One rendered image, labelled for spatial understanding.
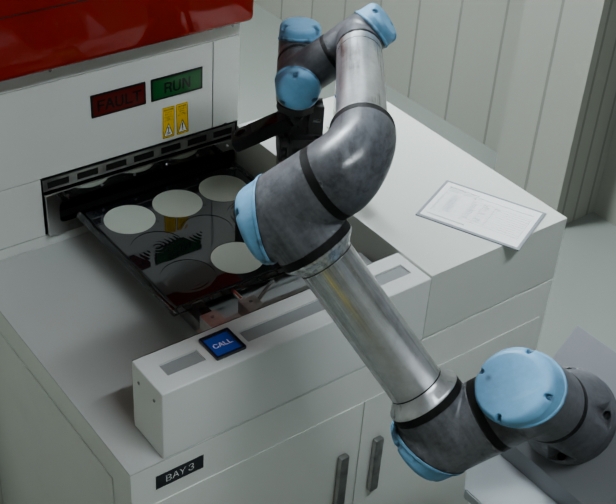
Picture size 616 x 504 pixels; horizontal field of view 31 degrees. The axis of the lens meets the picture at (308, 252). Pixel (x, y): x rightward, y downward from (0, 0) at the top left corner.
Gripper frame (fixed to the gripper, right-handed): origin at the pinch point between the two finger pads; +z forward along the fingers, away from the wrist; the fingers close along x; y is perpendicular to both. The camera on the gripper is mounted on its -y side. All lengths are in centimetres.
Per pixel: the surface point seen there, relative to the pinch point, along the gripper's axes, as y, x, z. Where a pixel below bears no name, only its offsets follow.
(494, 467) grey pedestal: 30, -59, 15
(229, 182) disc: -8.6, 15.3, 7.2
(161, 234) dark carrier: -22.7, -2.9, 7.3
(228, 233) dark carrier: -9.9, -2.9, 7.2
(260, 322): -6.6, -37.4, 1.1
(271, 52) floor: 25, 261, 98
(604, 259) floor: 123, 106, 97
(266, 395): -5.8, -44.1, 11.2
